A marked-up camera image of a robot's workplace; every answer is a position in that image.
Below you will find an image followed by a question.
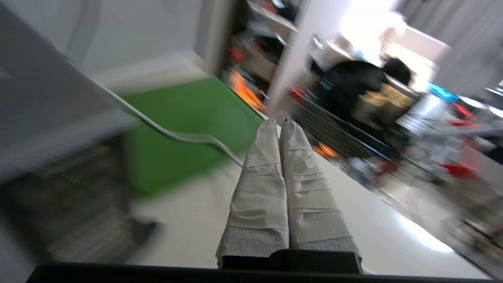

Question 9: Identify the person in black shirt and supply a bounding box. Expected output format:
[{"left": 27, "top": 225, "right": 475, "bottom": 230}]
[{"left": 318, "top": 57, "right": 412, "bottom": 120}]

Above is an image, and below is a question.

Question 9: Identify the silver black microwave oven body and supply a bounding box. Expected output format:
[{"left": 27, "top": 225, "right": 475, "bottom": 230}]
[{"left": 0, "top": 0, "right": 158, "bottom": 272}]

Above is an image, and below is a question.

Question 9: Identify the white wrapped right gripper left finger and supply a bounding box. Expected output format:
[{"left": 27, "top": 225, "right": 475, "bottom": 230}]
[{"left": 215, "top": 119, "right": 290, "bottom": 268}]

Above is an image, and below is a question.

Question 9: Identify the white power cable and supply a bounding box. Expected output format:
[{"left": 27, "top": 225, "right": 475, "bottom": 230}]
[{"left": 88, "top": 81, "right": 245, "bottom": 169}]

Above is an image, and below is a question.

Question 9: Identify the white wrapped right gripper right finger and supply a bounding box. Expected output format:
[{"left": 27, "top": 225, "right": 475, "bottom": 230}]
[{"left": 279, "top": 118, "right": 363, "bottom": 274}]

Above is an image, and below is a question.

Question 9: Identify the green cutting board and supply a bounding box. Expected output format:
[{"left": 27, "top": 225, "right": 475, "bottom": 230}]
[{"left": 120, "top": 77, "right": 266, "bottom": 197}]

